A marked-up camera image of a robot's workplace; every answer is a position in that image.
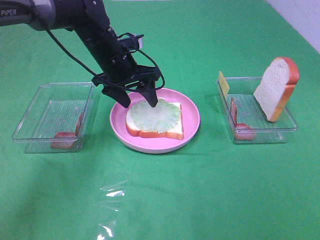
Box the green tablecloth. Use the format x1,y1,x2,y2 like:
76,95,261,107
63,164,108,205
0,0,320,240

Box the clear right plastic container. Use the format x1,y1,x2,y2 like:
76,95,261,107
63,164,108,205
216,77,298,144

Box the upright bread slice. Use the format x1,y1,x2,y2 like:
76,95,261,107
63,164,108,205
253,56,300,122

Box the wavy bacon strip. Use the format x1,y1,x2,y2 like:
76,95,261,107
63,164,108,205
229,97,256,141

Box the toast bread slice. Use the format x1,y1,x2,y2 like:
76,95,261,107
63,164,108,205
125,103,184,140

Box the yellow cheese slice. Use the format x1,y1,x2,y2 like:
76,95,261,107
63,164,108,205
218,71,230,100

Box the pink round plate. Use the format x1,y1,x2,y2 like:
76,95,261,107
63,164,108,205
109,88,201,154

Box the clear left plastic container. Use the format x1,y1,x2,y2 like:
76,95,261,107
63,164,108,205
12,82,100,154

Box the clear plastic container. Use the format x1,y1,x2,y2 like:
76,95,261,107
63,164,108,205
12,82,100,154
216,77,298,144

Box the ham slice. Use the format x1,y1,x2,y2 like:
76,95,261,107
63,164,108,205
50,113,83,150

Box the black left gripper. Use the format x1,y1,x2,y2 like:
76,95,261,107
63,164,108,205
82,27,160,108

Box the green lettuce leaf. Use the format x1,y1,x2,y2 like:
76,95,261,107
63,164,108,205
126,98,182,133

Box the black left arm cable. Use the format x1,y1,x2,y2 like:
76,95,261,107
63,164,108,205
29,0,166,94

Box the clear tape patch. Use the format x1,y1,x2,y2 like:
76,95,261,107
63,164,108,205
94,179,128,240

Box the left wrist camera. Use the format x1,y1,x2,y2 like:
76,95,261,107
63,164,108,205
117,32,144,51

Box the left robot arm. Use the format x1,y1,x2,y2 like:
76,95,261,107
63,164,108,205
0,0,163,108

